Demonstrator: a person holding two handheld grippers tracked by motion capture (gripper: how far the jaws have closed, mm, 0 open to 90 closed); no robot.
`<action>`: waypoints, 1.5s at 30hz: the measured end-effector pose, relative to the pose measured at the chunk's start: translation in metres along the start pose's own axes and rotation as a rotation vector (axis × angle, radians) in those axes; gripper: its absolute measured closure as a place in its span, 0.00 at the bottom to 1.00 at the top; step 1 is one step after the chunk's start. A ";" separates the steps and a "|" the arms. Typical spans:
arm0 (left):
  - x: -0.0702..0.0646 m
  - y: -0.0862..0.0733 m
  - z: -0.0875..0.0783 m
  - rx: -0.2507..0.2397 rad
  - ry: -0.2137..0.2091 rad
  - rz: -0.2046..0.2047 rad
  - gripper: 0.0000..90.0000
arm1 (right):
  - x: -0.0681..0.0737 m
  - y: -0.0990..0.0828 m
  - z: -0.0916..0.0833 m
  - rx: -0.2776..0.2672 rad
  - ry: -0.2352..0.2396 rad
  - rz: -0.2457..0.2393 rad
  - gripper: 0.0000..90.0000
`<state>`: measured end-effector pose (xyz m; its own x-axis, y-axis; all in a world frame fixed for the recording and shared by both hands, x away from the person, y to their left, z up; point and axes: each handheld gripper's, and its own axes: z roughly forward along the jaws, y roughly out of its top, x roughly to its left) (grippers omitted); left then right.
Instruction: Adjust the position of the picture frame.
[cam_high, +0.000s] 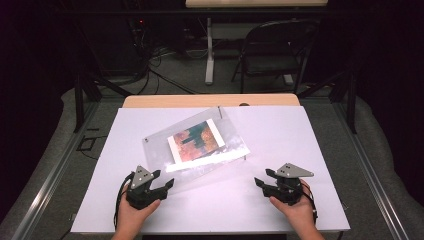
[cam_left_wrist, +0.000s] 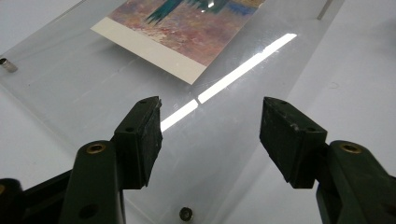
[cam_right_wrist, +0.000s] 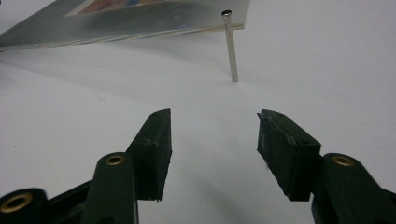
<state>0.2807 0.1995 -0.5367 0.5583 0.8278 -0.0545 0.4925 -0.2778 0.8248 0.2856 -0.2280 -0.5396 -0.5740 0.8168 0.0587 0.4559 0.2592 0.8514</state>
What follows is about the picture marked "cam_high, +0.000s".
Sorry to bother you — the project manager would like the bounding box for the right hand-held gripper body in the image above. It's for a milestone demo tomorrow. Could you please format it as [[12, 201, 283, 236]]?
[[263, 162, 315, 206]]

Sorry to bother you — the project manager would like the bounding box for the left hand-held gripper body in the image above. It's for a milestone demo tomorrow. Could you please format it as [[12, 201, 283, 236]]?
[[125, 165, 168, 210]]

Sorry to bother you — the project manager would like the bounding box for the colourful photo with white border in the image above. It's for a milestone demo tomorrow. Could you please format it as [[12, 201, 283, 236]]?
[[167, 118, 226, 165]]

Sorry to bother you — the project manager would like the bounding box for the person's left hand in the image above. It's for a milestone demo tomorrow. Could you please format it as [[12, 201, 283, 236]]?
[[116, 186, 161, 234]]

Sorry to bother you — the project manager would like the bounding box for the person's right hand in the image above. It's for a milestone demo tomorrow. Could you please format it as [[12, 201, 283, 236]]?
[[269, 179, 316, 231]]

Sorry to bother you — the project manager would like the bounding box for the white table cover sheet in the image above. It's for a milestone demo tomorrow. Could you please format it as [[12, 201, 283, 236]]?
[[70, 105, 352, 234]]

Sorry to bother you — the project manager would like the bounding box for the wooden table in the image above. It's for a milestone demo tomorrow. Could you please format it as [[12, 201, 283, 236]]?
[[122, 93, 301, 109]]

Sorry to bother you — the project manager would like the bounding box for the black metal stand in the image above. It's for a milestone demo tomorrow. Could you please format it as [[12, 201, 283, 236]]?
[[73, 64, 133, 134], [298, 64, 358, 135]]

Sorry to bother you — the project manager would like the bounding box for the black folding chair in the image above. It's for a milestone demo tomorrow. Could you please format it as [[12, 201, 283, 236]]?
[[231, 19, 319, 95]]

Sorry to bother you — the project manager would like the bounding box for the white table leg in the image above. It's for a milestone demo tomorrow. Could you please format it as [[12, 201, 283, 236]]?
[[204, 17, 215, 85]]

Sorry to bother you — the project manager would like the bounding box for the dark computer tower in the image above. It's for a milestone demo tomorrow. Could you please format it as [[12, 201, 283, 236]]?
[[109, 14, 158, 73]]

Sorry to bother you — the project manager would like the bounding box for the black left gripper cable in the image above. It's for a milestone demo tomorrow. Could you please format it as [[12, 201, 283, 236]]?
[[113, 171, 135, 231]]

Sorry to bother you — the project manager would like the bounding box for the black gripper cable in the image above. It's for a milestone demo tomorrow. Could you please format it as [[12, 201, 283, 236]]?
[[300, 181, 319, 225], [113, 171, 135, 231]]

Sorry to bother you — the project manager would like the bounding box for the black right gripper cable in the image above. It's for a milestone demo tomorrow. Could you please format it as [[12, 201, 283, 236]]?
[[300, 181, 319, 225]]

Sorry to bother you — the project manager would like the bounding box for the aluminium frame rail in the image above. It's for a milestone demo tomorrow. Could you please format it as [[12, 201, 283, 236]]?
[[331, 101, 413, 240], [11, 101, 100, 240]]

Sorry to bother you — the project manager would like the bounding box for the bundle of floor cables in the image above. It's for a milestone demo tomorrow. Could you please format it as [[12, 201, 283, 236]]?
[[131, 43, 201, 96]]

